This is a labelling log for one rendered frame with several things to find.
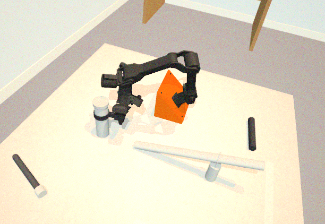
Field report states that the long white cylindrical rail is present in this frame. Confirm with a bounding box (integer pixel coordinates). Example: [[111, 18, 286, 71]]
[[134, 141, 265, 171]]

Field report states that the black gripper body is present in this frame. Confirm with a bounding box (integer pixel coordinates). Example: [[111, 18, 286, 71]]
[[112, 89, 133, 114]]

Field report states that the white post with cap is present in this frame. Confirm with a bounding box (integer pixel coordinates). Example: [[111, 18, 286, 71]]
[[92, 96, 109, 139]]

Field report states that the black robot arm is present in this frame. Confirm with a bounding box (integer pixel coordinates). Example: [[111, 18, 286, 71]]
[[101, 50, 201, 108]]

